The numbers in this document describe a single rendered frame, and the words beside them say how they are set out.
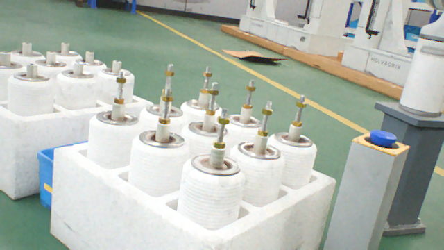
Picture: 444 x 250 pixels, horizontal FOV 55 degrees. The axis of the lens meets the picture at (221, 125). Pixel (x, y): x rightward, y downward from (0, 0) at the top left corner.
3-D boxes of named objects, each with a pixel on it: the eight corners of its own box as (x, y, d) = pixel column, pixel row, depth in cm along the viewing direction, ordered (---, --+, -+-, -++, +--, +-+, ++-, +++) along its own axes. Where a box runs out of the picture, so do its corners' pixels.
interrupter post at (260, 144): (265, 156, 73) (269, 138, 72) (251, 153, 73) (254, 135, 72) (266, 151, 75) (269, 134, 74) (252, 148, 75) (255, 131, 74)
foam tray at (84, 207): (186, 185, 114) (195, 121, 109) (317, 255, 92) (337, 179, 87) (49, 232, 84) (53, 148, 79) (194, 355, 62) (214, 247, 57)
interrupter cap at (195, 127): (232, 139, 78) (232, 136, 78) (191, 137, 76) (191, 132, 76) (222, 126, 85) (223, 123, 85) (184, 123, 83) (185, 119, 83)
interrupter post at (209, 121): (215, 133, 80) (218, 117, 79) (202, 132, 79) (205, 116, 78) (212, 129, 82) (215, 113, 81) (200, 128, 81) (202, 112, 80)
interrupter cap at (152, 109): (139, 107, 88) (139, 104, 88) (171, 107, 92) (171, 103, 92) (156, 119, 82) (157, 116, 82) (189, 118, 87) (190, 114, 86)
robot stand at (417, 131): (386, 204, 123) (417, 104, 114) (425, 232, 110) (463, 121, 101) (345, 206, 117) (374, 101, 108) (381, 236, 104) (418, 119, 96)
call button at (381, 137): (372, 139, 71) (376, 128, 70) (397, 147, 68) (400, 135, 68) (363, 143, 68) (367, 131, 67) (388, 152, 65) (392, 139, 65)
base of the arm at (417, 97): (417, 106, 111) (438, 40, 106) (446, 118, 103) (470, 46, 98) (390, 105, 107) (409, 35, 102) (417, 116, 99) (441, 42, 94)
